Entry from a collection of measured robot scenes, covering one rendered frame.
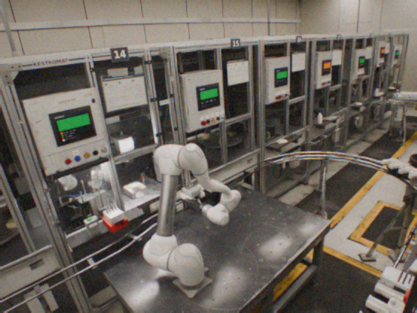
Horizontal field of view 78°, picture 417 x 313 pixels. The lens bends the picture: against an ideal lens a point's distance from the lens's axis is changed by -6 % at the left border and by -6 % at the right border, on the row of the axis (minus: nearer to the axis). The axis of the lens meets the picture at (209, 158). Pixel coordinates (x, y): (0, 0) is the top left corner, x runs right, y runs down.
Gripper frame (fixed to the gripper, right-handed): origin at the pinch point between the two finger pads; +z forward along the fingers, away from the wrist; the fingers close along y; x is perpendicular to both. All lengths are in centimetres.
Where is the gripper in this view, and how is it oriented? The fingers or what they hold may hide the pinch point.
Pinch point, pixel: (188, 200)
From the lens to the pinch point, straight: 220.8
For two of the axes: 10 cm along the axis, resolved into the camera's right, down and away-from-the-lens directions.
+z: -6.7, -2.3, 7.0
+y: -0.8, -9.2, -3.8
